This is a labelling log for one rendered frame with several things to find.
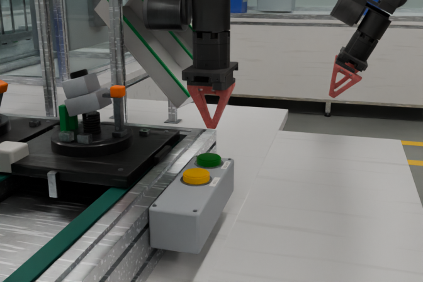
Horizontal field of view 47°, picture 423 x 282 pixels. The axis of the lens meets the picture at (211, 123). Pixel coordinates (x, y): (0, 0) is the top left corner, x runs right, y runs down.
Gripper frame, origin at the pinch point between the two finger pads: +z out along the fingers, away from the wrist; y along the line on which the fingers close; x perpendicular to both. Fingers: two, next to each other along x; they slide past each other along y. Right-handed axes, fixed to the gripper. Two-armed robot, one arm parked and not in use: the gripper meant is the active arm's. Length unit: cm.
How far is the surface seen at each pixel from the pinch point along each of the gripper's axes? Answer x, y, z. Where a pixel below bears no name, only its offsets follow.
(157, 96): -69, -151, 36
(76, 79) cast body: -22.8, 1.0, -6.1
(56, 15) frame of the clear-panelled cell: -81, -87, -9
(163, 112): -32, -62, 17
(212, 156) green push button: 0.2, 0.1, 5.5
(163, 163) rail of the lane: -7.4, 2.2, 6.7
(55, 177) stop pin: -21.2, 12.0, 6.7
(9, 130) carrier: -40.9, -3.9, 5.7
